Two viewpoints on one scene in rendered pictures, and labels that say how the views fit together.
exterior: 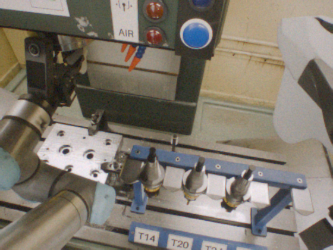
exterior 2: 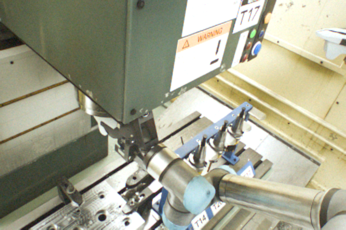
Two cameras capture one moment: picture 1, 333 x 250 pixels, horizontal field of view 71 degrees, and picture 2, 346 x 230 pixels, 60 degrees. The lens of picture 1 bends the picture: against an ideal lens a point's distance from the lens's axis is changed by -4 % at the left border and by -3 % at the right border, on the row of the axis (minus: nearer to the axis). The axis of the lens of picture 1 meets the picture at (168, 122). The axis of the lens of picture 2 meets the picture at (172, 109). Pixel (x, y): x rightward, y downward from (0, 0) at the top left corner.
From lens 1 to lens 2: 70 cm
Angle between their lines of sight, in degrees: 42
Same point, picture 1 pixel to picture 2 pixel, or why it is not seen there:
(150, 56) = (64, 100)
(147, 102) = (63, 149)
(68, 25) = (216, 72)
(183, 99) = (94, 123)
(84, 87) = not seen: outside the picture
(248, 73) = not seen: hidden behind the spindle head
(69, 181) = (210, 178)
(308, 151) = (198, 100)
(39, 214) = (249, 180)
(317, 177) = (218, 112)
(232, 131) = not seen: hidden behind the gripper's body
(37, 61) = (147, 120)
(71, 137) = (66, 222)
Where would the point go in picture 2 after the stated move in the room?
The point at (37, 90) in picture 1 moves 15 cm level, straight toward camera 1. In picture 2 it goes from (152, 142) to (214, 147)
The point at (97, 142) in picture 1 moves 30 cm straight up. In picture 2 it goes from (94, 202) to (91, 144)
